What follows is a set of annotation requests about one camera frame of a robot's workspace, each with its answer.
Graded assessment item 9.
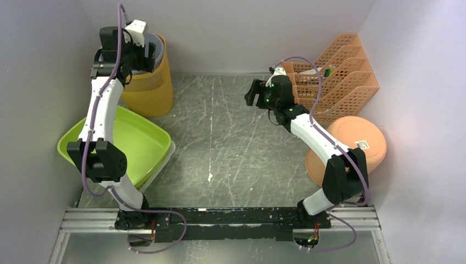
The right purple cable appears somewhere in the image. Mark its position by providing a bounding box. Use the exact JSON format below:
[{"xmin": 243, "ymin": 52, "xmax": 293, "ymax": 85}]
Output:
[{"xmin": 269, "ymin": 56, "xmax": 371, "ymax": 208}]

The yellow mesh waste bin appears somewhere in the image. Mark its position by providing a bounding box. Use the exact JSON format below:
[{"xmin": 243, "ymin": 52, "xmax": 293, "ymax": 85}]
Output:
[{"xmin": 121, "ymin": 34, "xmax": 174, "ymax": 118}]

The aluminium rail frame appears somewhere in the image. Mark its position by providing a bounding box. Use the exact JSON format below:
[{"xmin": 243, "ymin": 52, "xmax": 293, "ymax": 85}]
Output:
[{"xmin": 49, "ymin": 127, "xmax": 391, "ymax": 264}]

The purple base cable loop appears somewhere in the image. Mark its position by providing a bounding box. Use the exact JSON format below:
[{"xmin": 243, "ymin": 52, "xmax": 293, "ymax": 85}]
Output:
[{"xmin": 126, "ymin": 209, "xmax": 188, "ymax": 255}]

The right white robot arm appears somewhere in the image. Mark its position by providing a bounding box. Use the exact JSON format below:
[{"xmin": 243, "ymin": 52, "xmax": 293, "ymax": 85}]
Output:
[{"xmin": 244, "ymin": 75, "xmax": 368, "ymax": 228}]

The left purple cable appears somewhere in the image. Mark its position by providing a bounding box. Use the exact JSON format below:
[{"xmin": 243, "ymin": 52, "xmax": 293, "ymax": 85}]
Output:
[{"xmin": 80, "ymin": 3, "xmax": 188, "ymax": 219}]

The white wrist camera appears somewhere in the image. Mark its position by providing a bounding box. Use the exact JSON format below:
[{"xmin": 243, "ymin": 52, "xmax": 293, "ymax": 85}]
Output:
[
  {"xmin": 123, "ymin": 19, "xmax": 147, "ymax": 47},
  {"xmin": 265, "ymin": 66, "xmax": 287, "ymax": 87}
]

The green plastic basin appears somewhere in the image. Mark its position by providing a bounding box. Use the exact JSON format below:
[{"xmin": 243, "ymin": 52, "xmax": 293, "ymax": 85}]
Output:
[{"xmin": 57, "ymin": 103, "xmax": 171, "ymax": 189}]

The orange plastic bucket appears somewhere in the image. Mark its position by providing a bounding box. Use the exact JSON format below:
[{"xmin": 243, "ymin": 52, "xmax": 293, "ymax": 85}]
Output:
[{"xmin": 306, "ymin": 116, "xmax": 387, "ymax": 186}]

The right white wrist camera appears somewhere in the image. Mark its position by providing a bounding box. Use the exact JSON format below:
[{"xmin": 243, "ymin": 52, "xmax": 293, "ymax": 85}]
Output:
[{"xmin": 265, "ymin": 66, "xmax": 287, "ymax": 87}]

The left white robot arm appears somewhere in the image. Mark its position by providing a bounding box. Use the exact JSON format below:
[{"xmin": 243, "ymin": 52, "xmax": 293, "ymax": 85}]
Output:
[{"xmin": 66, "ymin": 20, "xmax": 156, "ymax": 229}]

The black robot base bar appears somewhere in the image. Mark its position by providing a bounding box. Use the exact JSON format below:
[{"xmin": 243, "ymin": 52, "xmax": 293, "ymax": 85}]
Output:
[{"xmin": 114, "ymin": 207, "xmax": 331, "ymax": 243}]

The orange mesh file organizer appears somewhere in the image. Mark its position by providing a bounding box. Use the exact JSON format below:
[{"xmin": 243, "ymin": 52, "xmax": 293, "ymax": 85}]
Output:
[{"xmin": 280, "ymin": 34, "xmax": 379, "ymax": 125}]

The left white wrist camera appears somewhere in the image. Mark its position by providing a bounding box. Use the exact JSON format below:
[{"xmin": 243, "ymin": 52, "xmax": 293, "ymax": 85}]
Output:
[{"xmin": 123, "ymin": 19, "xmax": 147, "ymax": 47}]

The grey plastic bin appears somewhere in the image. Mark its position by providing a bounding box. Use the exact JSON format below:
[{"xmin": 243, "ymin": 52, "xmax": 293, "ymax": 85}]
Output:
[{"xmin": 145, "ymin": 32, "xmax": 165, "ymax": 70}]

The white plastic basket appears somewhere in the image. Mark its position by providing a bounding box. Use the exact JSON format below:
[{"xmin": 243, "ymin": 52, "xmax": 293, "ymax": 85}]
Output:
[{"xmin": 139, "ymin": 141, "xmax": 176, "ymax": 193}]

